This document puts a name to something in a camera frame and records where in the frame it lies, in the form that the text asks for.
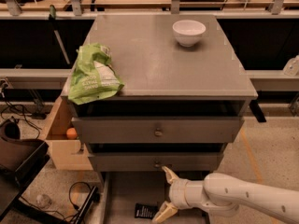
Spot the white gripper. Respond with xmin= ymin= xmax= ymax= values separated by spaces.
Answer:
xmin=152 ymin=166 xmax=206 ymax=224

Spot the dark rxbar blueberry bar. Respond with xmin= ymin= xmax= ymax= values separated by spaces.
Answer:
xmin=135 ymin=203 xmax=158 ymax=219

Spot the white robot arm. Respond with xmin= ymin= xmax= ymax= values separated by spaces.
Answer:
xmin=153 ymin=166 xmax=299 ymax=224

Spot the grey middle drawer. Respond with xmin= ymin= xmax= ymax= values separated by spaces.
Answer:
xmin=89 ymin=143 xmax=225 ymax=172

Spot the grey drawer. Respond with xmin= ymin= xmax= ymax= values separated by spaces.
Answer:
xmin=70 ymin=100 xmax=245 ymax=144
xmin=98 ymin=171 xmax=211 ymax=224
xmin=89 ymin=143 xmax=225 ymax=172

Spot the grey bottom drawer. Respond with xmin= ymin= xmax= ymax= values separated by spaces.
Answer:
xmin=98 ymin=171 xmax=211 ymax=224

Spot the grey drawer cabinet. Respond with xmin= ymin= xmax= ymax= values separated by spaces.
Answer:
xmin=59 ymin=13 xmax=259 ymax=183

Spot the grey top drawer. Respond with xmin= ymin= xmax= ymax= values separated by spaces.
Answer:
xmin=70 ymin=100 xmax=245 ymax=144

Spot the wooden side drawer box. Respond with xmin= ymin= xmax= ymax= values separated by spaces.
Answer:
xmin=40 ymin=97 xmax=92 ymax=171

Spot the orange fruit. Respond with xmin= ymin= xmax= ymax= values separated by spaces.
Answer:
xmin=66 ymin=128 xmax=78 ymax=140

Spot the clear round floor object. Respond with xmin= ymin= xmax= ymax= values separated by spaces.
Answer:
xmin=36 ymin=194 xmax=51 ymax=209

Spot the green chip bag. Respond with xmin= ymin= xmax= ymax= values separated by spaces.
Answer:
xmin=68 ymin=43 xmax=124 ymax=105

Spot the black bin on cart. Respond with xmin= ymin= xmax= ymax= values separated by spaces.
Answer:
xmin=0 ymin=120 xmax=49 ymax=187

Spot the white ceramic bowl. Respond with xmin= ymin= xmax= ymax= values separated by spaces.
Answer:
xmin=172 ymin=20 xmax=206 ymax=47

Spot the black floor cable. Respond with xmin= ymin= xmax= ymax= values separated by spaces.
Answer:
xmin=18 ymin=181 xmax=101 ymax=224

